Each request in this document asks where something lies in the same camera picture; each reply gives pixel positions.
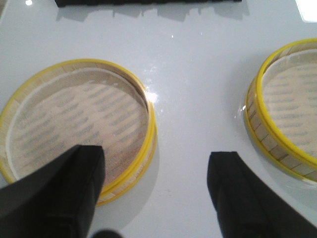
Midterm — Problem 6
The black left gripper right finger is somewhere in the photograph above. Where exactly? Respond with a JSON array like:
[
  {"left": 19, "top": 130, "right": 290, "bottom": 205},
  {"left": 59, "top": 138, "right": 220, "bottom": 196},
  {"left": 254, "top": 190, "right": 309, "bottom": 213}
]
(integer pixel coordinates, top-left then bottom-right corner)
[{"left": 207, "top": 152, "right": 317, "bottom": 238}]

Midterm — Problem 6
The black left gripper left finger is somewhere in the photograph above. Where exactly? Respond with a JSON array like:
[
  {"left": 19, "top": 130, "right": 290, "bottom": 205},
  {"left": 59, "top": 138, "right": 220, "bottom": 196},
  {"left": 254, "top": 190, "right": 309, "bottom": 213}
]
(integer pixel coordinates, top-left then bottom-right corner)
[{"left": 0, "top": 145, "right": 105, "bottom": 238}]

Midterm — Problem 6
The bamboo steamer basket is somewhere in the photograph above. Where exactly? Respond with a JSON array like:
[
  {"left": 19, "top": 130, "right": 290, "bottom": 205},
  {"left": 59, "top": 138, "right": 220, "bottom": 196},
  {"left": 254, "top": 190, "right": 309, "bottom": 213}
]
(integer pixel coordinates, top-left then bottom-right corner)
[
  {"left": 244, "top": 38, "right": 317, "bottom": 182},
  {"left": 0, "top": 59, "right": 157, "bottom": 205}
]

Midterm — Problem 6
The left basket liner paper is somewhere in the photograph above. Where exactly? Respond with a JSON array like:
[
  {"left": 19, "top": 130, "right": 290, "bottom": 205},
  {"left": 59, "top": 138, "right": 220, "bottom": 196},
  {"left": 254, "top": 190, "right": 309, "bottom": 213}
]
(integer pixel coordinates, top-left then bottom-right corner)
[{"left": 5, "top": 67, "right": 148, "bottom": 184}]

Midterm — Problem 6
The white steamer liner paper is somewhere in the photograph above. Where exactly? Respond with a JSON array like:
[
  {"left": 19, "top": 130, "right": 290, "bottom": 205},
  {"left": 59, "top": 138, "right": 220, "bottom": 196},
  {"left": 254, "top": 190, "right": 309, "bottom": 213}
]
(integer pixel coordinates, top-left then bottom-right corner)
[{"left": 262, "top": 49, "right": 317, "bottom": 157}]

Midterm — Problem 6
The black bowl rack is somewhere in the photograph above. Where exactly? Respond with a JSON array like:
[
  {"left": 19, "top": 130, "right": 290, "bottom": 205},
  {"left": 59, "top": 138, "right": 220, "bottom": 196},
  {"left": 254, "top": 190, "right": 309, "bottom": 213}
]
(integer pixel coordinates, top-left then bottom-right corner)
[{"left": 54, "top": 0, "right": 242, "bottom": 8}]

